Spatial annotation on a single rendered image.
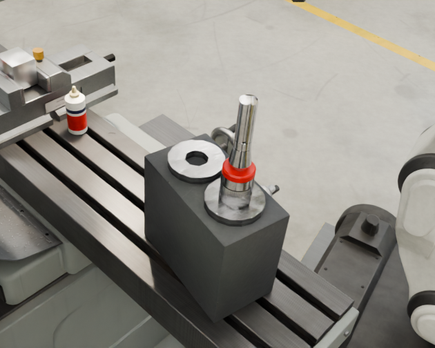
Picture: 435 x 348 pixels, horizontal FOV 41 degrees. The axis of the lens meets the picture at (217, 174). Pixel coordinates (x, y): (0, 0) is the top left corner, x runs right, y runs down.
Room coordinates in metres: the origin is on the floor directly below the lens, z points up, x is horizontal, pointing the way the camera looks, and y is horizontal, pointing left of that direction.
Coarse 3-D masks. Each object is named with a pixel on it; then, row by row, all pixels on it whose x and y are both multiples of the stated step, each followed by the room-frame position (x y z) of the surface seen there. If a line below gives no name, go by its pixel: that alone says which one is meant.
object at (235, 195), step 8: (224, 184) 0.59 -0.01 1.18; (232, 184) 0.59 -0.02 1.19; (240, 184) 0.59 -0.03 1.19; (248, 184) 0.59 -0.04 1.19; (224, 192) 0.59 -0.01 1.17; (232, 192) 0.59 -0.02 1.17; (240, 192) 0.59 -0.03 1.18; (248, 192) 0.59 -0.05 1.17; (224, 200) 0.59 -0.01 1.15; (232, 200) 0.59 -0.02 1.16; (240, 200) 0.59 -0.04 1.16; (248, 200) 0.59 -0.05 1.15; (232, 208) 0.59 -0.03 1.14; (240, 208) 0.59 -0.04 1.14
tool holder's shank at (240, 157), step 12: (240, 96) 0.61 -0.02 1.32; (252, 96) 0.62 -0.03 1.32; (240, 108) 0.60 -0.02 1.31; (252, 108) 0.60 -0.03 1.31; (240, 120) 0.60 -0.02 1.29; (252, 120) 0.60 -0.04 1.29; (240, 132) 0.60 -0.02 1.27; (252, 132) 0.60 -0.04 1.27; (240, 144) 0.60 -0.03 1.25; (240, 156) 0.60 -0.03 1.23; (240, 168) 0.60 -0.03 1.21
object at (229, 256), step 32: (160, 160) 0.69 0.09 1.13; (192, 160) 0.69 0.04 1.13; (160, 192) 0.65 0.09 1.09; (192, 192) 0.62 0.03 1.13; (256, 192) 0.62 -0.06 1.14; (160, 224) 0.65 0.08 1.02; (192, 224) 0.58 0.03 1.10; (224, 224) 0.57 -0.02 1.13; (256, 224) 0.57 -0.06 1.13; (192, 256) 0.58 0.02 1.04; (224, 256) 0.53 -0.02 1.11; (256, 256) 0.57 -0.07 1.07; (192, 288) 0.57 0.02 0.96; (224, 288) 0.53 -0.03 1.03; (256, 288) 0.57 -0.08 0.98
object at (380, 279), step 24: (360, 216) 1.13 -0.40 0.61; (336, 240) 1.06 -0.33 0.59; (360, 240) 1.05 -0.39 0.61; (384, 240) 1.06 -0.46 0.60; (336, 264) 0.97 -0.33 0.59; (360, 264) 0.98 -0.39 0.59; (384, 264) 1.00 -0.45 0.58; (360, 288) 0.91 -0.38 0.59; (384, 288) 0.93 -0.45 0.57; (408, 288) 0.94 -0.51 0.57; (360, 312) 0.84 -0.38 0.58; (384, 312) 0.86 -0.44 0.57; (360, 336) 0.78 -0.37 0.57; (384, 336) 0.79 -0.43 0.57; (408, 336) 0.80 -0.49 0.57
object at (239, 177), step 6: (228, 162) 0.61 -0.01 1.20; (252, 162) 0.62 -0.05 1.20; (222, 168) 0.60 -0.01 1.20; (228, 168) 0.60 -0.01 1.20; (252, 168) 0.61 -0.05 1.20; (228, 174) 0.59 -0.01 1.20; (234, 174) 0.59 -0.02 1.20; (240, 174) 0.59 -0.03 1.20; (246, 174) 0.59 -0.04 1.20; (252, 174) 0.60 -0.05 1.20; (234, 180) 0.59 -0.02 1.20; (240, 180) 0.59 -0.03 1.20; (246, 180) 0.59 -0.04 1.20
